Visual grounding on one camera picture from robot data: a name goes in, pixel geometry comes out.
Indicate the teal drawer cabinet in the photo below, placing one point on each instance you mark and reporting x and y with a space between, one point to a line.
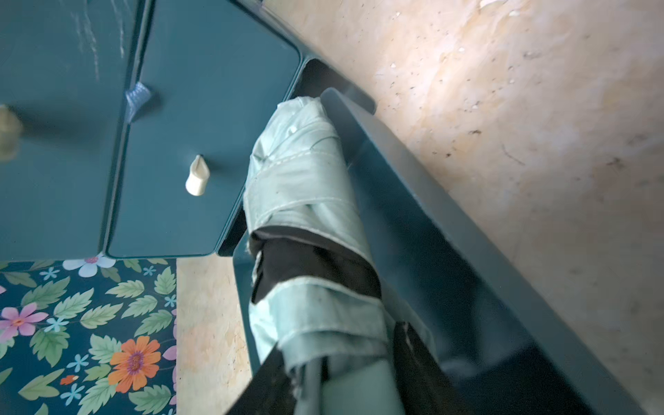
127 131

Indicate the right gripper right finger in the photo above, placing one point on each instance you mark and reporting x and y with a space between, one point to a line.
423 386

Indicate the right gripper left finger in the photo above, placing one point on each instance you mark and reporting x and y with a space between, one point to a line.
264 389

